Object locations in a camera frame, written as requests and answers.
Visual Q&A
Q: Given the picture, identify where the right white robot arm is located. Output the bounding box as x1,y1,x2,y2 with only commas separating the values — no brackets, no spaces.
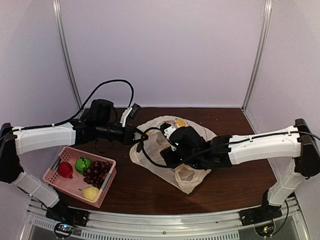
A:
160,118,320,221

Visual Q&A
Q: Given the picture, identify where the right black camera cable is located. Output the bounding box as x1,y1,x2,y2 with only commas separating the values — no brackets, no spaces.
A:
136,126,233,169

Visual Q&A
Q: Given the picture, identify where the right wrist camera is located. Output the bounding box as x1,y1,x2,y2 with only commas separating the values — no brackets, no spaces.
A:
160,122,177,140

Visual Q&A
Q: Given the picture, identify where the left aluminium frame post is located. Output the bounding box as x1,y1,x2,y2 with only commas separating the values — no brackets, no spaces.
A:
52,0,82,109

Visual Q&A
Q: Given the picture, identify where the aluminium frame post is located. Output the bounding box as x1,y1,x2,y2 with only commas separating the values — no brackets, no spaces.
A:
241,0,273,112
52,0,82,109

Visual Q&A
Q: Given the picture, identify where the pink perforated plastic basket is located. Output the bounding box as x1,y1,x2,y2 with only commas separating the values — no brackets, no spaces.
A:
42,146,117,209

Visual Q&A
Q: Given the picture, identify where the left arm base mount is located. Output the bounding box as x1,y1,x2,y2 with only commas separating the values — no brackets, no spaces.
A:
41,200,90,240

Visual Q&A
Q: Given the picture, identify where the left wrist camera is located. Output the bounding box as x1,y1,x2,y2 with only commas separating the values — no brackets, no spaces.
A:
119,103,141,127

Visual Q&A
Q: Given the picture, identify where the red fruit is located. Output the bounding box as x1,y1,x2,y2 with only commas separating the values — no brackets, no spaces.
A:
57,162,73,179

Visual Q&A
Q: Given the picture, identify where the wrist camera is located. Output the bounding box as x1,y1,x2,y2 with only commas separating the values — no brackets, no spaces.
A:
160,122,177,140
119,103,141,127

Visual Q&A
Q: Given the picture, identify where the green fruit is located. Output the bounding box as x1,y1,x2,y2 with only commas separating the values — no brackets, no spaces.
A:
75,157,92,174

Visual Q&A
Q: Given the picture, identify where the left black camera cable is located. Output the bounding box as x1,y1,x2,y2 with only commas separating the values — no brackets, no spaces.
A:
0,79,135,133

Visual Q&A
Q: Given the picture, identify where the beige plastic bag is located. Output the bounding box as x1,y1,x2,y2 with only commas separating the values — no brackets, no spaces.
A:
129,115,217,195

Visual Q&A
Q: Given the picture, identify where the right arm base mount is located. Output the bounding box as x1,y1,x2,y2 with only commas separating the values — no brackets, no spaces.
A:
239,190,282,238

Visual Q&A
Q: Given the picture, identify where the dark red grape bunch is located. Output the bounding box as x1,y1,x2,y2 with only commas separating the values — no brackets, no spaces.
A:
82,161,112,189

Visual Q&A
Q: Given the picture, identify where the yellow fruit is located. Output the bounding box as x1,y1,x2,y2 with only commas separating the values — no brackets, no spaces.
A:
82,186,100,201

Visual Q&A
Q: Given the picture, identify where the front aluminium rail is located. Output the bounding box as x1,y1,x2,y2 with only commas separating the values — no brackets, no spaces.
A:
17,197,311,240

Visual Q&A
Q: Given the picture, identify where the right aluminium frame post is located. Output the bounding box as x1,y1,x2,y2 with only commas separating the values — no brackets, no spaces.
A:
241,0,273,112

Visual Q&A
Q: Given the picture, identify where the black camera cable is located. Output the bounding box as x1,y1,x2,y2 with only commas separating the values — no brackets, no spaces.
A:
136,126,233,169
0,79,135,133

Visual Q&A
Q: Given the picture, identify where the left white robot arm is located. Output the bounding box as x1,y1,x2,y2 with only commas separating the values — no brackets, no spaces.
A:
0,99,142,222

